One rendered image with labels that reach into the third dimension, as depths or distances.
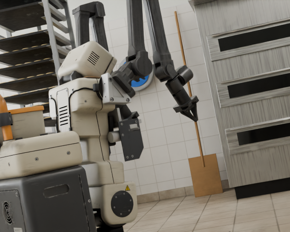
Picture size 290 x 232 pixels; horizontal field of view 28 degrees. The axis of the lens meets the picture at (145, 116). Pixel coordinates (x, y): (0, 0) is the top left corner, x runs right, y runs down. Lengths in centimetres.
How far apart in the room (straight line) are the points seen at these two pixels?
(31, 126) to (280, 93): 354
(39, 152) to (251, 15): 377
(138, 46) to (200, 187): 403
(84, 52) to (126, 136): 37
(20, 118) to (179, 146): 445
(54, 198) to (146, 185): 461
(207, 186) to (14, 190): 432
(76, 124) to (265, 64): 337
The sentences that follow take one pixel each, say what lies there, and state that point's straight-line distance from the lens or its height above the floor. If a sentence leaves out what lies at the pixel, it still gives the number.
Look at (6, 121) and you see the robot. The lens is 203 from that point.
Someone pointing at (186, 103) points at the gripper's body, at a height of 84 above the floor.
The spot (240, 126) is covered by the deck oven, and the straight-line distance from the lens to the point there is 536.
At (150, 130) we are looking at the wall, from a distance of 650.
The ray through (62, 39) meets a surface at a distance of 396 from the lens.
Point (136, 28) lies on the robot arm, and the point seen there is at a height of 116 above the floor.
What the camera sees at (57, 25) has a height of 158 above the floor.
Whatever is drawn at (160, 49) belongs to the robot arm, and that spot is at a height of 107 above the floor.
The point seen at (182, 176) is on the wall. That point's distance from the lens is 648.
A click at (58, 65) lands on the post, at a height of 127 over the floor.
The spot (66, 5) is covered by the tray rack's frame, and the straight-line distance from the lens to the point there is 425.
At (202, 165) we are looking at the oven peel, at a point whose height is 32.
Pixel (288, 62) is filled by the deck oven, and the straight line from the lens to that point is 542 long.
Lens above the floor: 75
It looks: 2 degrees up
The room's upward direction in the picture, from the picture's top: 11 degrees counter-clockwise
